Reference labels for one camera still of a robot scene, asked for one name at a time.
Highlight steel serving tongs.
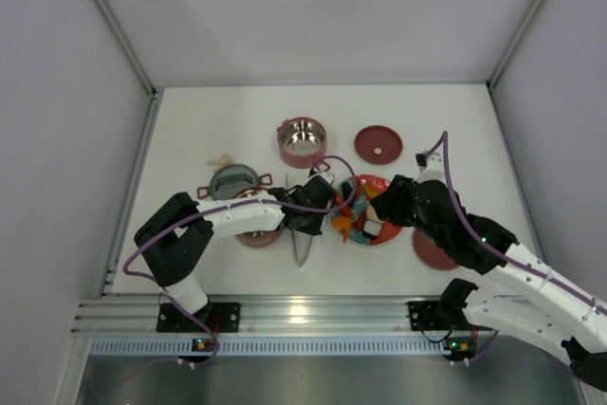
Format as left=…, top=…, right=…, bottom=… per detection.
left=284, top=172, right=338, bottom=267

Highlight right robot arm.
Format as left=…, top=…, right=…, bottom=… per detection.
left=370, top=168, right=606, bottom=391

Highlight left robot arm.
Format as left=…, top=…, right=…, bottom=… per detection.
left=134, top=172, right=336, bottom=315

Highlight grey lunch box lid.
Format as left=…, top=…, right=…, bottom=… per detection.
left=196, top=163, right=273, bottom=200

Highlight red and teal plate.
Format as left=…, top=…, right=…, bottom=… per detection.
left=330, top=175, right=402, bottom=247

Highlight salmon piece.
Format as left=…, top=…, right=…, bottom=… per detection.
left=331, top=215, right=352, bottom=232

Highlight white sushi roll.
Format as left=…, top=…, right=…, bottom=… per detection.
left=362, top=219, right=382, bottom=240

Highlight dark red lid far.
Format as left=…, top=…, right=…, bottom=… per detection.
left=354, top=125, right=404, bottom=165

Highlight dark red lid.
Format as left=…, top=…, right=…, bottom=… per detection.
left=354, top=125, right=404, bottom=165
left=413, top=230, right=459, bottom=271

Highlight pink steel bowl far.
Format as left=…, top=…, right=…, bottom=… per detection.
left=276, top=117, right=328, bottom=169

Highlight pink steel bowl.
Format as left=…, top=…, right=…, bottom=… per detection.
left=276, top=117, right=328, bottom=169
left=234, top=187, right=282, bottom=249

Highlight dark red lid near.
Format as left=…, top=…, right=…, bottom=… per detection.
left=413, top=230, right=459, bottom=271

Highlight pink steel bowl near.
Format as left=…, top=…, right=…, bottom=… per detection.
left=234, top=187, right=282, bottom=249

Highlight beige toy piece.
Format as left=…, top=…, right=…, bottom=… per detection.
left=206, top=154, right=235, bottom=168

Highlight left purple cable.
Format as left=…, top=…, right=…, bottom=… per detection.
left=122, top=154, right=357, bottom=278

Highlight purple cable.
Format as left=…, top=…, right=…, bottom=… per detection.
left=424, top=130, right=607, bottom=316
left=122, top=154, right=357, bottom=278

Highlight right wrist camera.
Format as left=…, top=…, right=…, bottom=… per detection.
left=415, top=151, right=444, bottom=179

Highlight aluminium rail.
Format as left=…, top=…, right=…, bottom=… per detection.
left=70, top=294, right=442, bottom=334

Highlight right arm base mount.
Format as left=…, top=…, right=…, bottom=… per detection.
left=407, top=279, right=479, bottom=332

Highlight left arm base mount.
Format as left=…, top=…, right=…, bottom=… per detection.
left=156, top=302, right=241, bottom=334

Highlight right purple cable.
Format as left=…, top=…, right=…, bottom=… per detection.
left=424, top=130, right=607, bottom=316

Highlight slotted cable duct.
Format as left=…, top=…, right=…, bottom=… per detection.
left=89, top=336, right=448, bottom=357

